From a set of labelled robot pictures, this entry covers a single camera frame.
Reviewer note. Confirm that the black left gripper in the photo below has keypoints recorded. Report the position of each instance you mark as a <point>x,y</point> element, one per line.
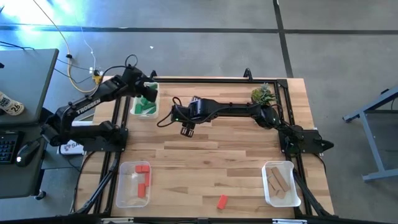
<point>133,81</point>

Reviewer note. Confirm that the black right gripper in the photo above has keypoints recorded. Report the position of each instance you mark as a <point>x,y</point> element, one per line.
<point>189,112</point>

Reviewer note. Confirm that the red wooden cube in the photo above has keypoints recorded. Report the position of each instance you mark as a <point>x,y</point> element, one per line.
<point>145,169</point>

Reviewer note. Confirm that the clear plastic bin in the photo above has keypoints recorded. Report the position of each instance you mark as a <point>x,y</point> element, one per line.
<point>127,199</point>

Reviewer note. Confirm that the long natural wooden plank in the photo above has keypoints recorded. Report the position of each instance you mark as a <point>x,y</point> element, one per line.
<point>280,179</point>

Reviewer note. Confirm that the white plastic bin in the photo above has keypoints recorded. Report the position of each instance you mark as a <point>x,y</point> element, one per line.
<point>144,116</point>
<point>289,199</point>

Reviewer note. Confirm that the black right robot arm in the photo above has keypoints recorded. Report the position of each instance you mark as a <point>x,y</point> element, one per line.
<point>236,109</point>

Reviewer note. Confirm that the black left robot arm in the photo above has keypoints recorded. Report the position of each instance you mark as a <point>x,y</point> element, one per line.
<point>105,90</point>

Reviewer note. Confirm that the power strip with plugs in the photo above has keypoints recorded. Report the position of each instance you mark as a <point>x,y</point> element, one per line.
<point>97,75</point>

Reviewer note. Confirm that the red wooden cylinder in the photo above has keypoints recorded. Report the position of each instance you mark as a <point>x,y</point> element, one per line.
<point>222,202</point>

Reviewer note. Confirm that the potted succulent plant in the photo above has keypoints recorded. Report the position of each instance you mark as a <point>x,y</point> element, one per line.
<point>262,96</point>

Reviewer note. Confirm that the white printed booklet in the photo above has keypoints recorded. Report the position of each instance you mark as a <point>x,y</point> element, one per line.
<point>73,147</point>

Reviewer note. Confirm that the grey desk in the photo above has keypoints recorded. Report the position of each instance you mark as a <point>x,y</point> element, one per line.
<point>28,77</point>

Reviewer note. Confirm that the black computer mouse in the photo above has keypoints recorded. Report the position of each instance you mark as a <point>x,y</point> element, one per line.
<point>28,152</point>

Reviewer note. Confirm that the black caster wheel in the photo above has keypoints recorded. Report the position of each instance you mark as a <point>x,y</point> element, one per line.
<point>40,195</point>

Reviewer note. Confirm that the black keyboard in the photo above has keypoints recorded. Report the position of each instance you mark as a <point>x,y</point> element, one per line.
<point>7,147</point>

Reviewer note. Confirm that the dark desk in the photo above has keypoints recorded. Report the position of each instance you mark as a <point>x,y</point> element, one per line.
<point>18,180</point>

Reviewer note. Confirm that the black frame clamp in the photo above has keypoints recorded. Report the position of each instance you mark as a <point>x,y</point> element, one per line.
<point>247,73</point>
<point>152,74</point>

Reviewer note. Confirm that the black aluminium table frame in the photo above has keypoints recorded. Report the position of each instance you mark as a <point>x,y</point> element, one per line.
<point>202,80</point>

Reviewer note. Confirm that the silver metal bracket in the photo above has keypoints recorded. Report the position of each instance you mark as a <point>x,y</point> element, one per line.
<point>115,221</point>
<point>289,221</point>

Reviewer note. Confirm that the grey metal table frame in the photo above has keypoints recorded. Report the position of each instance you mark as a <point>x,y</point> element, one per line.
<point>379,175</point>

